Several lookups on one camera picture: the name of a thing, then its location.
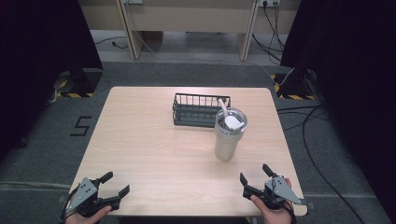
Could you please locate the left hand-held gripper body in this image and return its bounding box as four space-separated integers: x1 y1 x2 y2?
65 176 121 218

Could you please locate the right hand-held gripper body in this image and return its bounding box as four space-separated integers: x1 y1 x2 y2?
255 175 308 211

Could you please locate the person's left hand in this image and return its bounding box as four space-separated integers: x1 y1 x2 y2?
64 204 113 224

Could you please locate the person's right hand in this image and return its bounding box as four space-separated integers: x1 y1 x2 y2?
249 177 294 224

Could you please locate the cream tumbler cup with lid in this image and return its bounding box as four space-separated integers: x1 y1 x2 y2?
213 106 248 162

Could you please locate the white drinking straw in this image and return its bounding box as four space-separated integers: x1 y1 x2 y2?
217 98 230 118

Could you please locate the stand base with hazard tape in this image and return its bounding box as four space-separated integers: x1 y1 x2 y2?
270 72 318 101
55 68 104 99

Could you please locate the black curtain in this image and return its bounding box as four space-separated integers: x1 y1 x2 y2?
279 0 396 224
0 0 104 162

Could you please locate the beige wooden desk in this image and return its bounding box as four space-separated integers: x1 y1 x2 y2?
78 0 303 62

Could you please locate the left hand-held gripper cable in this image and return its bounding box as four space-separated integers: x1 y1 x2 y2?
60 186 79 222

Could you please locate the hand-held gripper cable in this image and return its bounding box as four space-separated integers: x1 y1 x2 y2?
60 186 79 222
280 199 298 224

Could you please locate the right hand-held gripper cable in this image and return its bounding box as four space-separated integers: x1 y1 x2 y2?
280 199 298 224

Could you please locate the long black floor cable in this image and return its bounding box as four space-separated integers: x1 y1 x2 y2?
276 105 366 224

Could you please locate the black wire basket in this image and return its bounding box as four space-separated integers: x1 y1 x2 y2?
172 92 232 129

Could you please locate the short black floor cable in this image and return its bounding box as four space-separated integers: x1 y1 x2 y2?
93 35 130 50

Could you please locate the black cable bundle from socket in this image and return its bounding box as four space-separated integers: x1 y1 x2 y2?
251 2 286 64

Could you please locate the white wall socket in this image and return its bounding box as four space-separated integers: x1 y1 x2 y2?
258 0 281 8

